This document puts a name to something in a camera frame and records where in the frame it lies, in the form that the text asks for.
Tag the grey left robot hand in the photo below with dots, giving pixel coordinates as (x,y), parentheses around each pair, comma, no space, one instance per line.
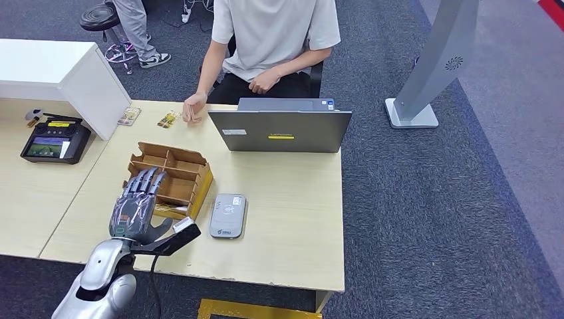
(136,207)

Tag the grey laptop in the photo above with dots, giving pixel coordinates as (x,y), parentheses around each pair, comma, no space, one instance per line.
(280,130)

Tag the black office chair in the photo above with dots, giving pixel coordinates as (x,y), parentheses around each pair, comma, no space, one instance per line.
(315,77)

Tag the white power strip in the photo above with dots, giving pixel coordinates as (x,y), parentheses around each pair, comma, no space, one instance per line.
(187,13)

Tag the small grey orange tool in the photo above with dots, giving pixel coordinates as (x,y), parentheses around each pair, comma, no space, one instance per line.
(33,116)

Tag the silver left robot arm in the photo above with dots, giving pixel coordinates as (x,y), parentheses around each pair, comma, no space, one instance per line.
(101,281)

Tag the white cabinet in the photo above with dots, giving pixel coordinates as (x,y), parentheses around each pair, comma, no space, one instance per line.
(66,75)

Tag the small card stack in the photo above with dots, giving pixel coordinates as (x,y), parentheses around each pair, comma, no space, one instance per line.
(129,116)

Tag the purple stool base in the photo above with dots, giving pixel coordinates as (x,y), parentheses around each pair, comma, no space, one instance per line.
(119,53)

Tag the grey kiosk stand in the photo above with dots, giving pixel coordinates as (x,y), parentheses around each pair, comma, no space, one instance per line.
(434,61)

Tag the seated person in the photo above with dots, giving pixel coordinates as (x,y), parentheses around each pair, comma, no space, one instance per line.
(273,39)

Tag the red strip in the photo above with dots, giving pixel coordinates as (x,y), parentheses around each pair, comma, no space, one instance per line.
(553,9)

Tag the cardboard divider box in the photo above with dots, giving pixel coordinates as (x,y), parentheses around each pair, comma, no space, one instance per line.
(176,176)

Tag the background person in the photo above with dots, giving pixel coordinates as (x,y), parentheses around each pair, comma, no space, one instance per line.
(132,26)

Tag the black controller with screen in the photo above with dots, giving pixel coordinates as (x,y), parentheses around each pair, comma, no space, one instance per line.
(55,143)

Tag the person's left hand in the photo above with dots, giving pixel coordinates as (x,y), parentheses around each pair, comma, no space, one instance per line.
(263,83)

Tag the person's right hand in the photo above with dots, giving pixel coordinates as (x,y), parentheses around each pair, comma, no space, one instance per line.
(196,105)

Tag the black round stool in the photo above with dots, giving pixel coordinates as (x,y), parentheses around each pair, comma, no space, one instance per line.
(99,16)

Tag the person's left forearm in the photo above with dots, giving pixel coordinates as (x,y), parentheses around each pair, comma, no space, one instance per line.
(304,61)

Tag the grey card reader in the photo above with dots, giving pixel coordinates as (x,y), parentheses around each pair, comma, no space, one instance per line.
(227,215)

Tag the person's right forearm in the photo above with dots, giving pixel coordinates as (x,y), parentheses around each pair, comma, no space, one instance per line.
(209,70)

